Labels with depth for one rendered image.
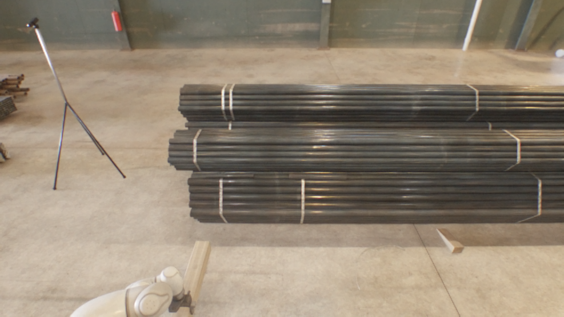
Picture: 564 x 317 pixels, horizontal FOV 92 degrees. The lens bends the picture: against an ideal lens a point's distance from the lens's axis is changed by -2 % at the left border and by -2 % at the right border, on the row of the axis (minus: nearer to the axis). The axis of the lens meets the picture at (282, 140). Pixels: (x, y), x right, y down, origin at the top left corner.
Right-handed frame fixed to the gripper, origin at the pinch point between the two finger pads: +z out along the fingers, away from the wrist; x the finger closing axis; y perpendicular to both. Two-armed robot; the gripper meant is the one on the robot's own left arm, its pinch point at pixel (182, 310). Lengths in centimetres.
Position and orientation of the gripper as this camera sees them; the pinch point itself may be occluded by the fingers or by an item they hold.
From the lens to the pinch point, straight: 204.4
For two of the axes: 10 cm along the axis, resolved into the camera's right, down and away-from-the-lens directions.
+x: -10.0, 0.0, 0.1
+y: 0.1, -5.0, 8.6
